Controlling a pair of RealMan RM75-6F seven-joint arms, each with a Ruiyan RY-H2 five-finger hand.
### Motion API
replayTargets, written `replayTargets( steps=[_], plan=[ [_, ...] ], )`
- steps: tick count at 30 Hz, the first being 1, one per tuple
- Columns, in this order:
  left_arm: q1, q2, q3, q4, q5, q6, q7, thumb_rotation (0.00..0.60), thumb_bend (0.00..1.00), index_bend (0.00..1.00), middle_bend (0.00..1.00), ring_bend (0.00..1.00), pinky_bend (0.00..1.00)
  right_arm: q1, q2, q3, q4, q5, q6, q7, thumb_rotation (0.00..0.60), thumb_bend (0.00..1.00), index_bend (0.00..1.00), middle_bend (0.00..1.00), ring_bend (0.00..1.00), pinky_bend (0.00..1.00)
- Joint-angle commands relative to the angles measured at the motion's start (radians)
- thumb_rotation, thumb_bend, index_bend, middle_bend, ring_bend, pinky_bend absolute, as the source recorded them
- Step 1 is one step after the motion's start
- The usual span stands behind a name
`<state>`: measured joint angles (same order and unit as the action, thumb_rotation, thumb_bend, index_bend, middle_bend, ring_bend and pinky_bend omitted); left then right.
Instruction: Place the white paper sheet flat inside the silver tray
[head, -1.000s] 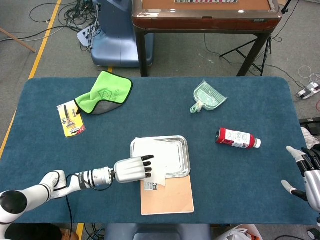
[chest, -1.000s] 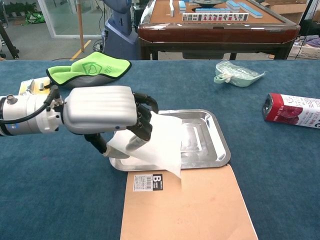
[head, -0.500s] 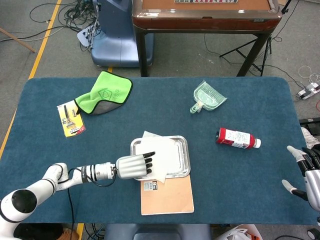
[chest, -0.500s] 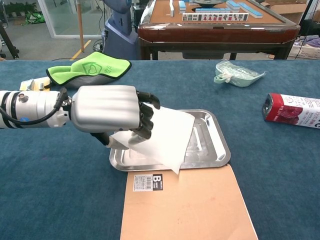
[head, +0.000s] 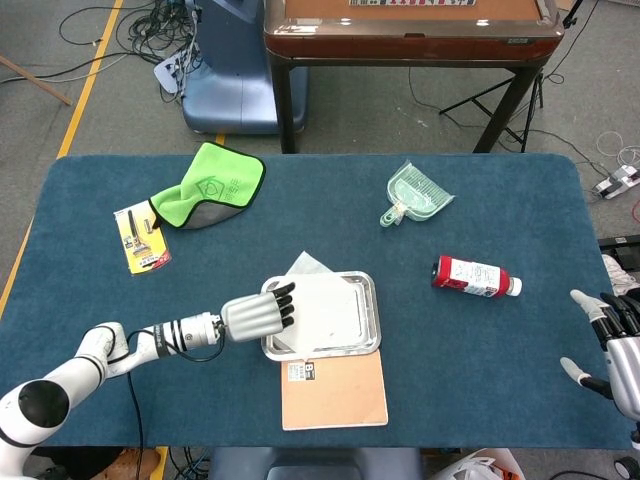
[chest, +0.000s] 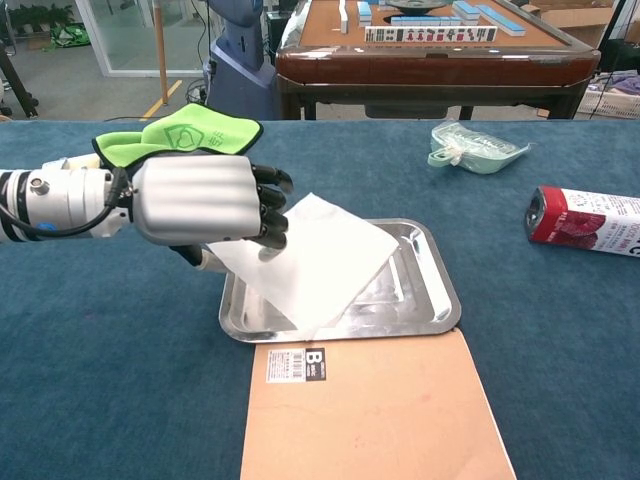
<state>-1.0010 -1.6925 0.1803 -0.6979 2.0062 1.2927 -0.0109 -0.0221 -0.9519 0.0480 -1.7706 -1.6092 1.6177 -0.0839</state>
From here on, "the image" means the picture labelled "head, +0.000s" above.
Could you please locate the razor in yellow package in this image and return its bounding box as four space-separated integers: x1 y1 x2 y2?
113 198 174 277

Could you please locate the silver metal tray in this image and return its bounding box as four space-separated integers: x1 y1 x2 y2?
260 270 382 362

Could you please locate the mint green dustpan set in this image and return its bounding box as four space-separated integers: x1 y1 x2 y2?
379 159 456 232

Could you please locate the tan kraft notebook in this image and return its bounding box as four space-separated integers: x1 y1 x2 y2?
280 348 390 432

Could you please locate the grey blue robot torso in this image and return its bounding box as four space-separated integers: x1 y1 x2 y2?
207 446 424 480

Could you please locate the brown mahjong table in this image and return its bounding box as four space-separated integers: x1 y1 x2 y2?
263 0 566 155

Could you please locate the red labelled drink bottle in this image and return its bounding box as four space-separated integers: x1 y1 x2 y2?
431 255 524 300

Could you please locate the white paper sheet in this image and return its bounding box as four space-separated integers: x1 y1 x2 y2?
272 251 362 362

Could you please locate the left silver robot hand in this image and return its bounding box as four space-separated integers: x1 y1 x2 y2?
220 281 298 344

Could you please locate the white plastic bag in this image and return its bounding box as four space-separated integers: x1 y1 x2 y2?
429 448 526 480

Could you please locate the wooden pole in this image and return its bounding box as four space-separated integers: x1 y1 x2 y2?
0 54 74 107

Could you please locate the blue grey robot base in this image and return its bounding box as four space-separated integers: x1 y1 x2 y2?
181 0 309 135

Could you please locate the coiled white cable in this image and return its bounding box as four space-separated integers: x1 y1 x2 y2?
596 130 640 166

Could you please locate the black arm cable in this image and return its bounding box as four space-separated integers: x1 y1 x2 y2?
124 322 227 480

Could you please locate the white power strip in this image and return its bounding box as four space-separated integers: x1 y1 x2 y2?
153 53 189 95
593 164 640 200

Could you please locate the green microfiber cloth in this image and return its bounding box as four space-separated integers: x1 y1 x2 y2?
149 141 267 232

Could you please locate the blue felt table cover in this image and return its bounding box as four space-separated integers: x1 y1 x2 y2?
0 153 636 449

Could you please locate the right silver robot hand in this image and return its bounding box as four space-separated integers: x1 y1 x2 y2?
559 289 640 419

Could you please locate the black floor cable bundle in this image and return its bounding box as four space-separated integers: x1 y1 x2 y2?
58 0 201 104

